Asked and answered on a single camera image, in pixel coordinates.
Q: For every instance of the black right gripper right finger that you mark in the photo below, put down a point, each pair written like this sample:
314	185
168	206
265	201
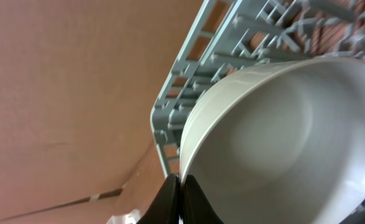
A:
196	208

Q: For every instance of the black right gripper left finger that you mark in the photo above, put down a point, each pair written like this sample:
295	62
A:
164	209

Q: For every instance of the grey dishwasher rack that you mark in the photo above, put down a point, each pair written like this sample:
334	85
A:
227	36

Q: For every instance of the grey small bowl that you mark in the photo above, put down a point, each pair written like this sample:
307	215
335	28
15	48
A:
280	142

